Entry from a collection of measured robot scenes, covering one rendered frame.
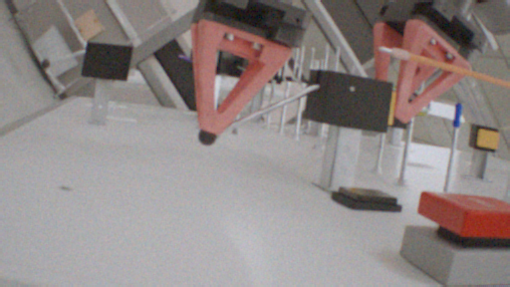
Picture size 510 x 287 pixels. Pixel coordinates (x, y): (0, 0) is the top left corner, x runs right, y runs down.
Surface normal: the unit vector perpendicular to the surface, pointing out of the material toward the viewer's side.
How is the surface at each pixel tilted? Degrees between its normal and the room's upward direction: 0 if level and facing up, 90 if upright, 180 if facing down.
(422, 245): 138
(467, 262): 90
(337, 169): 87
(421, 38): 104
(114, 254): 48
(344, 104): 87
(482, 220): 90
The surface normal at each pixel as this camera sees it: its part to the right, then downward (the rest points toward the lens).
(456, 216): -0.97, -0.13
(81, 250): 0.15, -0.98
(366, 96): 0.26, 0.12
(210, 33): 0.12, 0.47
